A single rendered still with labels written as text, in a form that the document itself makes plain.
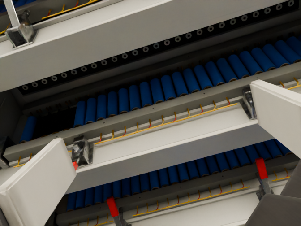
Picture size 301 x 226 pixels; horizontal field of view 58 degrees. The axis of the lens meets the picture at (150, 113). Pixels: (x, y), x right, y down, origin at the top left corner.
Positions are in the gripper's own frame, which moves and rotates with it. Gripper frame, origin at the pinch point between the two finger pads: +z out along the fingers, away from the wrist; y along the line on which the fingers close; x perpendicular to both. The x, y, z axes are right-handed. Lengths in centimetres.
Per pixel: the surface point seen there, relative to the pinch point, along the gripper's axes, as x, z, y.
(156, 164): -11.5, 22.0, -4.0
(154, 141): -7.9, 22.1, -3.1
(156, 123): -5.9, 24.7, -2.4
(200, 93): -3.4, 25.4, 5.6
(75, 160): -6.2, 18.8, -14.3
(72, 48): 8.1, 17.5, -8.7
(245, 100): -5.6, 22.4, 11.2
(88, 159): -7.5, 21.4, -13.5
